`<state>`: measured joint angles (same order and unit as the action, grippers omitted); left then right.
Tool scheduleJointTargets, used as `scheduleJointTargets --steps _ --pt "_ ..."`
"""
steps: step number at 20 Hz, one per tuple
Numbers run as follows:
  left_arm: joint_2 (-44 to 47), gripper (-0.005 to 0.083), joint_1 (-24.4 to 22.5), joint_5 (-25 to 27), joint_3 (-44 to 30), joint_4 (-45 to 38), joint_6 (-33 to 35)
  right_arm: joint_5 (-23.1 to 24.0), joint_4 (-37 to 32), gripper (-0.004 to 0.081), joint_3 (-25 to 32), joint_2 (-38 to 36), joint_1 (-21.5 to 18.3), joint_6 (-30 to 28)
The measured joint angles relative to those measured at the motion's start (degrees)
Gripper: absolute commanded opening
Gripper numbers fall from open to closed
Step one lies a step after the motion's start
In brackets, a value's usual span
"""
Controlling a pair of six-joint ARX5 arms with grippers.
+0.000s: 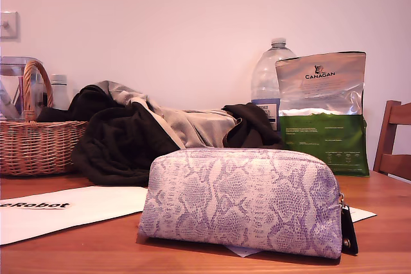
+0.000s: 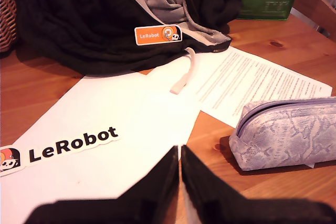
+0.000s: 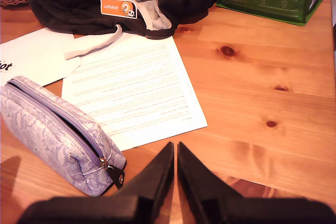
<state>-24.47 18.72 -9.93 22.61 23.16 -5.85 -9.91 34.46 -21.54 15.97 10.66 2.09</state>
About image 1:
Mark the black and grey jacket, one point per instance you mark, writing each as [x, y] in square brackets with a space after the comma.
[122, 145]

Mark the clear plastic jug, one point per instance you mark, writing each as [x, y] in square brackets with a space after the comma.
[13, 88]

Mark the wooden chair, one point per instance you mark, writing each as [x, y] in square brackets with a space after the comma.
[391, 165]

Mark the white wall switch plate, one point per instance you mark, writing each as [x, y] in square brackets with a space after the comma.
[9, 25]

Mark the black leather zipper pull tab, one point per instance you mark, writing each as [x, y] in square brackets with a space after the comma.
[350, 232]

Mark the silver green Canagan food bag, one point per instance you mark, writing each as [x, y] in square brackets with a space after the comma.
[321, 145]

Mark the white sheet with LeRobot print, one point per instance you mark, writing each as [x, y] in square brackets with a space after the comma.
[80, 210]

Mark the purple snakeskin zip pouch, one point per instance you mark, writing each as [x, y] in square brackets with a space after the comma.
[241, 200]

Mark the large clear water bottle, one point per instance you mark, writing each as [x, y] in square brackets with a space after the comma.
[266, 75]

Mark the woven wicker basket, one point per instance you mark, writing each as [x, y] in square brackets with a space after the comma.
[38, 145]

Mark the small white bottle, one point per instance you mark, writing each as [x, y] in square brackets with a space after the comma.
[59, 94]

